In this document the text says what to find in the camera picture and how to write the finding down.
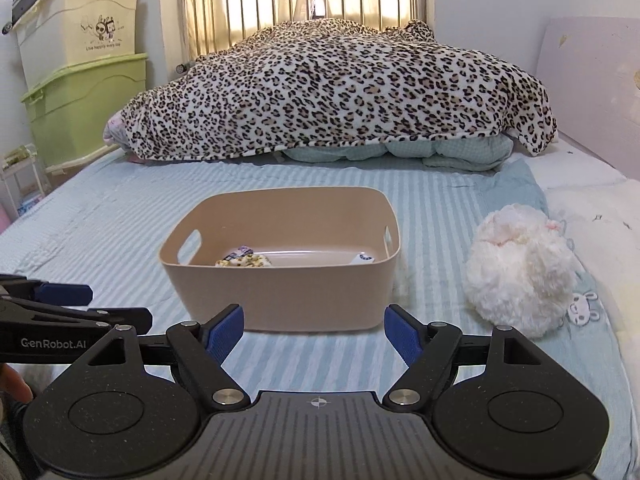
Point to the cream plastic storage bin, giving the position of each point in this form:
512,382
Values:
55,34

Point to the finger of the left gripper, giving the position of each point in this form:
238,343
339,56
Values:
58,294
20,311

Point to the beige plastic storage basket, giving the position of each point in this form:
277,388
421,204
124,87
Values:
309,235

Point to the white card box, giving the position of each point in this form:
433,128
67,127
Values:
239,252

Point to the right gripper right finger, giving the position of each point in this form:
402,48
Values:
497,404

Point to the leopard print blanket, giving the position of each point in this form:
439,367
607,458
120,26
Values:
333,83

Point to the pink headboard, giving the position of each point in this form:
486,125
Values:
590,67

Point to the white fluffy plush toy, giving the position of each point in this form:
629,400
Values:
520,271

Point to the person's hand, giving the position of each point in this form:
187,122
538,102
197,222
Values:
14,385

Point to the blue white tissue pack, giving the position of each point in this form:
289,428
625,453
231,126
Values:
362,258

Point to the floral fabric scrunchie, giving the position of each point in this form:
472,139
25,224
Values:
251,260

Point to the metal bed rail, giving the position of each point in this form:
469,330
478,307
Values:
300,5

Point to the teal checked quilt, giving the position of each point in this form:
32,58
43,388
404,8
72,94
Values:
475,154

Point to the white pillow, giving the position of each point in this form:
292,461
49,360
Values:
599,208

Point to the white wire rack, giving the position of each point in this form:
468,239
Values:
23,179

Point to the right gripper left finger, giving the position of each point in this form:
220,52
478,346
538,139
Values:
132,404

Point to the green plastic storage bin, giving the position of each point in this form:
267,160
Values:
68,111

